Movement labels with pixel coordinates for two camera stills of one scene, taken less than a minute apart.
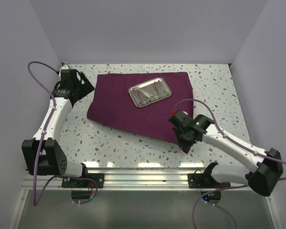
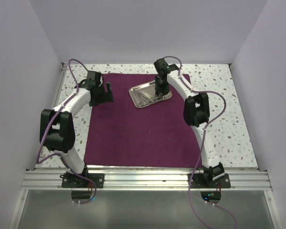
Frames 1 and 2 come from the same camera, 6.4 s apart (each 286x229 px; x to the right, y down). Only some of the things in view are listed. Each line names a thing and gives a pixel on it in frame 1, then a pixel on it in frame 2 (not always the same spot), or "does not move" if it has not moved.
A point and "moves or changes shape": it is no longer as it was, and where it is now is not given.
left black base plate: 81,183 does not move
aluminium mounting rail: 125,179 does not move
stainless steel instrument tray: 149,92 does not move
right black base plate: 201,181 does not move
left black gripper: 86,88 -> 107,97
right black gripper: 181,144 -> 159,89
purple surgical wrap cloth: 110,101 moves or changes shape
